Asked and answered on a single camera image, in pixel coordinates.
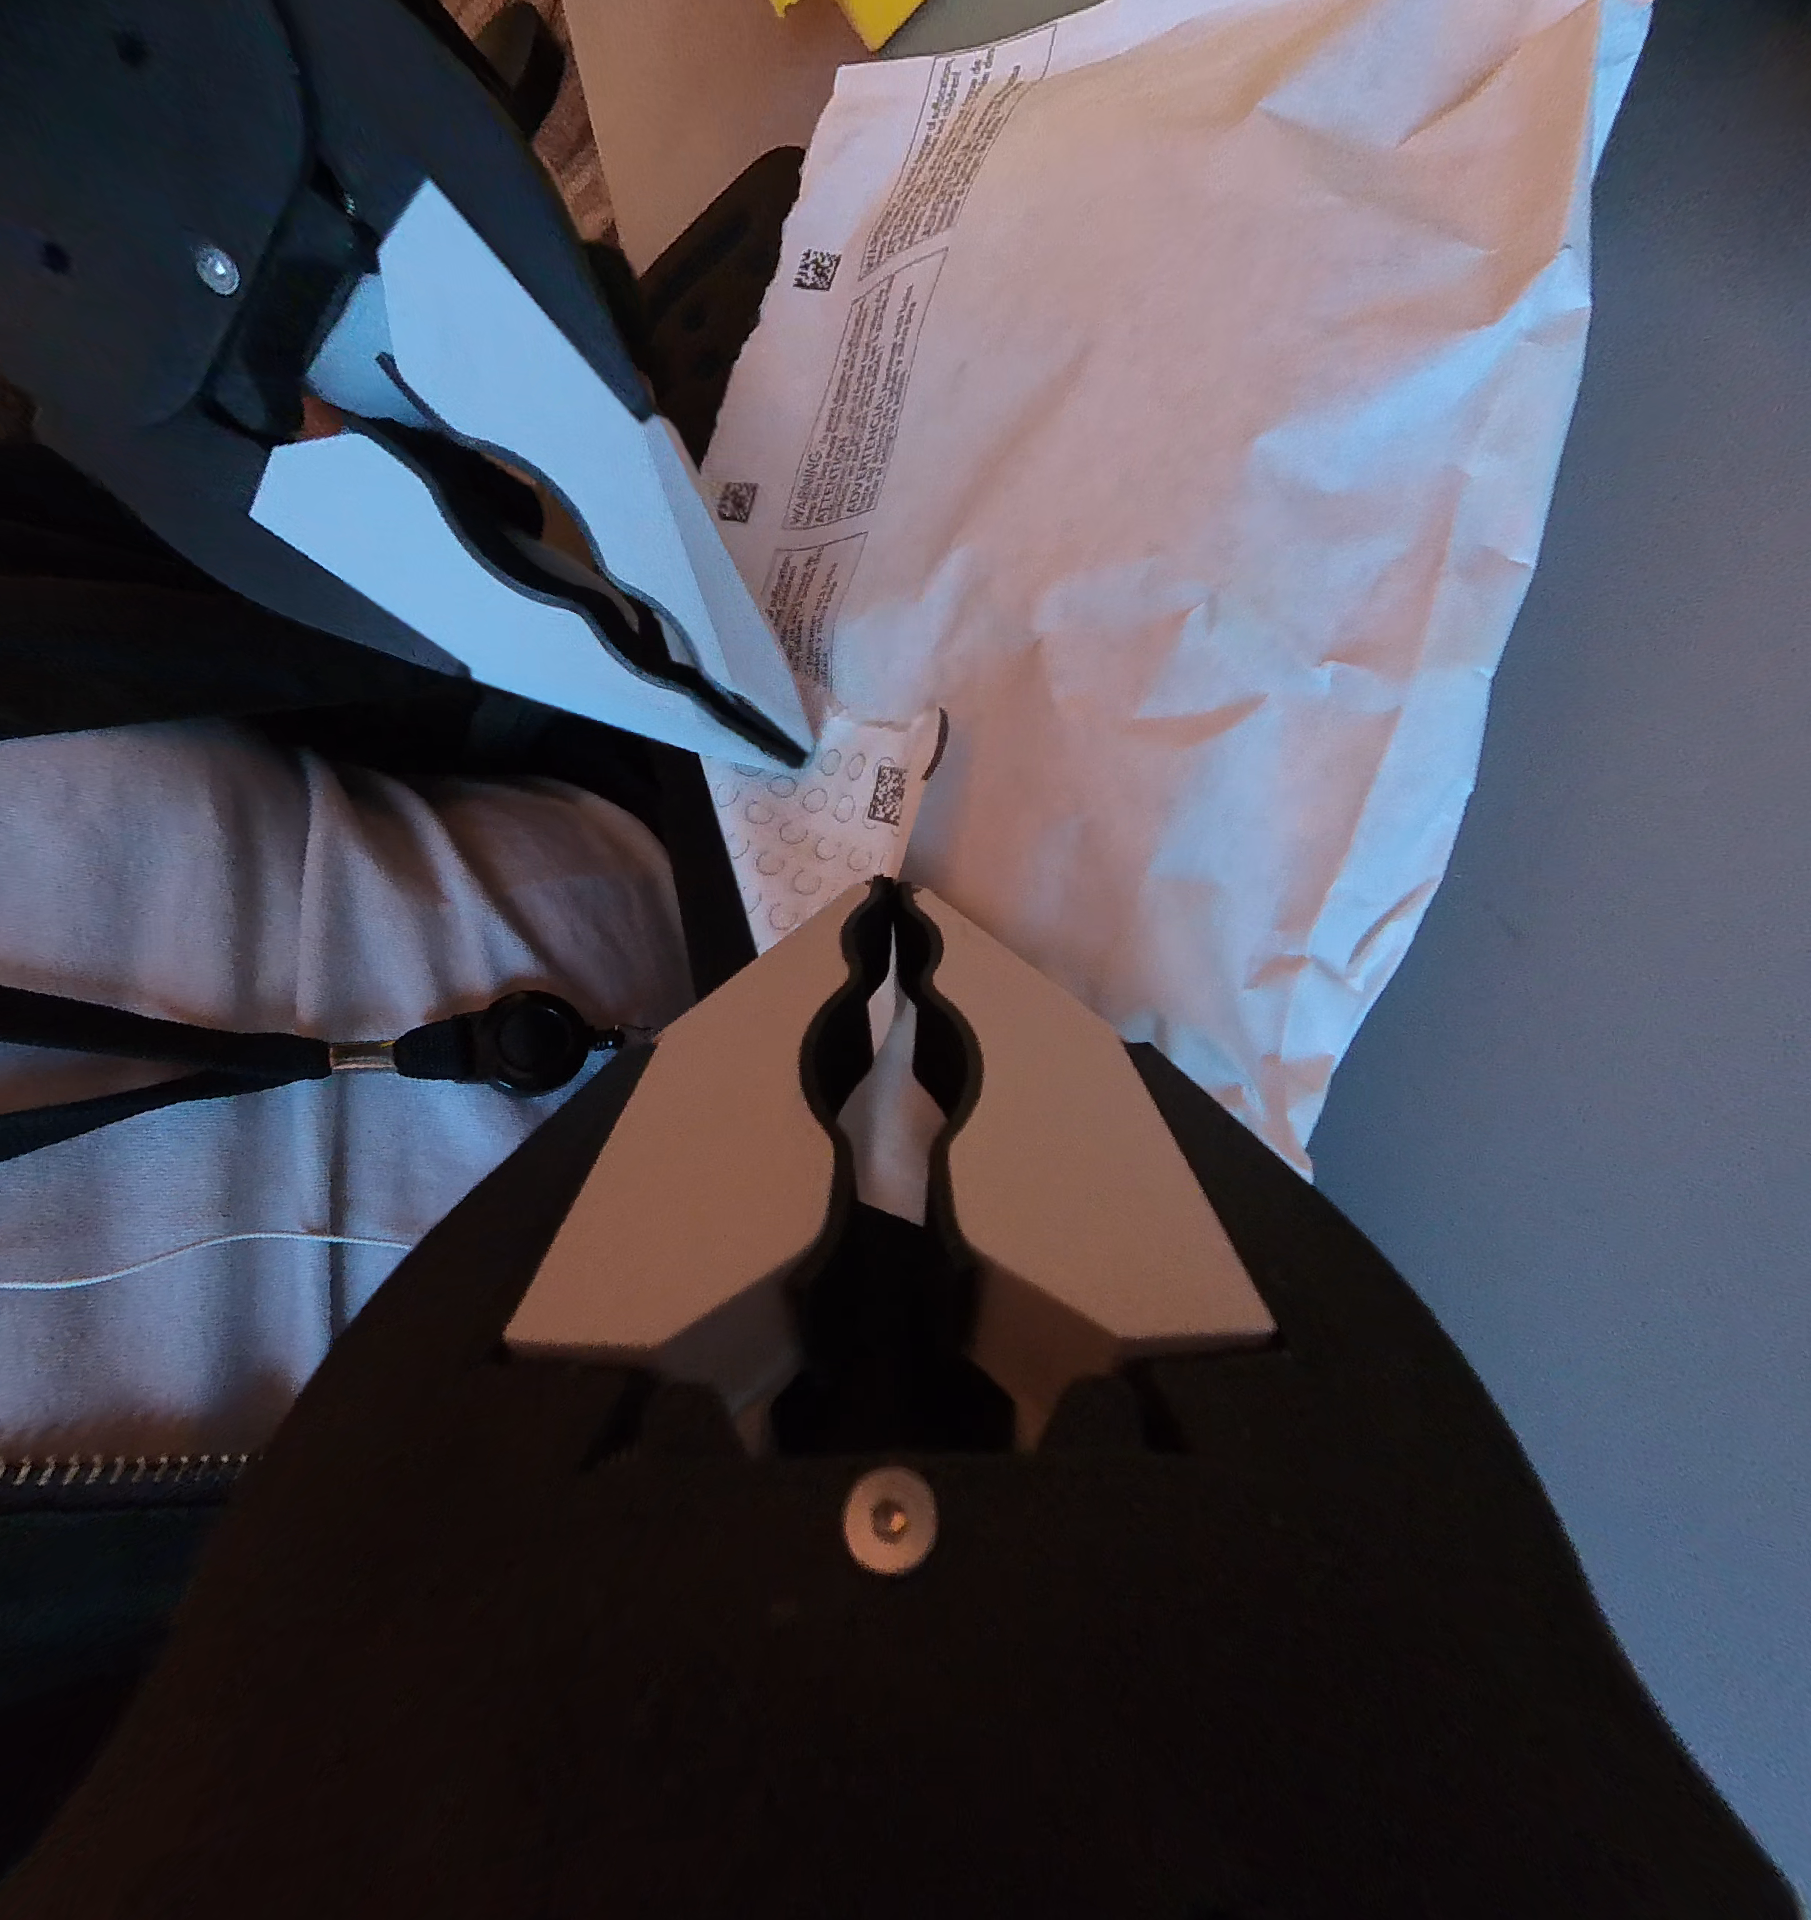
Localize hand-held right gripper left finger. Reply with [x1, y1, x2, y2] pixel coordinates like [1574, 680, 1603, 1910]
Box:
[503, 883, 907, 1457]

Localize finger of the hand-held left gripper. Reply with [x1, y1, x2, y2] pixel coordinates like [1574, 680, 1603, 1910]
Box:
[247, 428, 813, 771]
[311, 178, 824, 759]

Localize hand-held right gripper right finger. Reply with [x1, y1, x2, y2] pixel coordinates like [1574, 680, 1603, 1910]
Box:
[896, 883, 1280, 1457]

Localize large white paper bag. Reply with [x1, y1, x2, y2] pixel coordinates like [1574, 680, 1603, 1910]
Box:
[562, 0, 1656, 1219]

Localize black perforated chair armrest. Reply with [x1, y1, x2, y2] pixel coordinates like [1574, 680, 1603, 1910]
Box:
[640, 146, 813, 451]

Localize person's light grey clothing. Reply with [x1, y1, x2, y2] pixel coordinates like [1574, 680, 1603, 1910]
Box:
[0, 716, 699, 1463]

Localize yellow plastic bin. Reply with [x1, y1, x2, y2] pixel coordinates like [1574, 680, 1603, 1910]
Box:
[769, 0, 939, 51]

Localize thin white cord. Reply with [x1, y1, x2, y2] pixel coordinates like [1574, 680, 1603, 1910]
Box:
[0, 1229, 429, 1295]

